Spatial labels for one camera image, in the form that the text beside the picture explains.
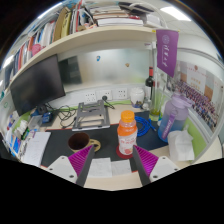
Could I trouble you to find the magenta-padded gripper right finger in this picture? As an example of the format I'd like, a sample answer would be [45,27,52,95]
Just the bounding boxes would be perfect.
[132,144,181,187]

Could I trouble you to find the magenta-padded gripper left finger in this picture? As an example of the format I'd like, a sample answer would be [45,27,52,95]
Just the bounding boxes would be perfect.
[46,144,96,188]

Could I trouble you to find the orange-capped drink bottle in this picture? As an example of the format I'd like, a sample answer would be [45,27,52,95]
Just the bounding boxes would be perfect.
[116,110,139,157]

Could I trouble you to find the large purple water bottle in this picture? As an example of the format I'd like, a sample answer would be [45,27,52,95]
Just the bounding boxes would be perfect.
[157,92,193,144]

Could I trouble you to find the black desk mat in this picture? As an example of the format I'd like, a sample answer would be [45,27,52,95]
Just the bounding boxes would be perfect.
[40,110,169,168]

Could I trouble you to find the white tissue pack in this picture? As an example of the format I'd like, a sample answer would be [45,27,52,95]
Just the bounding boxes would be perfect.
[167,129,196,163]

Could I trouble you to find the white printed paper sheet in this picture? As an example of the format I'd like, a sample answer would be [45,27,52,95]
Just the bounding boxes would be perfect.
[21,131,52,168]

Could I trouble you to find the floral ceramic mug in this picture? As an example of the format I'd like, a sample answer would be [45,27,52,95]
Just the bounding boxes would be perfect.
[67,132,102,154]

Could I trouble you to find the white paper napkins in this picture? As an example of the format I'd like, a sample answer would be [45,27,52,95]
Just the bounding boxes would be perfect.
[87,157,134,179]

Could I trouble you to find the flat round red coaster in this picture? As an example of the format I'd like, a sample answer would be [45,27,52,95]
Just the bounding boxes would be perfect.
[115,144,135,160]

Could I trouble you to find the grey metal laptop stand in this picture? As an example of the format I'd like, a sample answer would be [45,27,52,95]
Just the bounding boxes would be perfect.
[71,99,112,132]

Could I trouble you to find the blue tissue box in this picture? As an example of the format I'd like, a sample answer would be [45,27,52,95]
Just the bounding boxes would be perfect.
[6,131,23,158]

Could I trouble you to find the white ceramic jar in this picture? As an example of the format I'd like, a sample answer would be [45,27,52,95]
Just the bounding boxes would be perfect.
[129,87,146,108]

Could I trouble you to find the group photo poster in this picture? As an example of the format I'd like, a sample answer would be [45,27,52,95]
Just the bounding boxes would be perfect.
[173,60,221,134]

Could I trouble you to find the dark wine bottle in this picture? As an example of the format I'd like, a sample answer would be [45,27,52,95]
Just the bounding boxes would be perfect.
[145,66,156,100]

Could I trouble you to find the black computer monitor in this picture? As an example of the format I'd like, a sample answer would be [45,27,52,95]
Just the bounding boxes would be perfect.
[9,54,67,118]

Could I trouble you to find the purple pennant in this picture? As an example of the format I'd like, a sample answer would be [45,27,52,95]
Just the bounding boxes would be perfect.
[155,29,180,78]

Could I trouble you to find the coiled blue cable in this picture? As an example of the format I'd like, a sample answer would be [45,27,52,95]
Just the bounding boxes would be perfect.
[134,115,158,138]

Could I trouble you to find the black cable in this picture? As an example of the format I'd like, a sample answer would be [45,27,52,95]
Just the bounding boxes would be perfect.
[49,103,78,129]

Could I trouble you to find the white wall power outlets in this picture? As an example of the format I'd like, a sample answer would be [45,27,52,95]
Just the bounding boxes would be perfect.
[83,87,129,104]

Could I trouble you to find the wall shelf with books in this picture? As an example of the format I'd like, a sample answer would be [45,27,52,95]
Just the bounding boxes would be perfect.
[0,0,168,98]

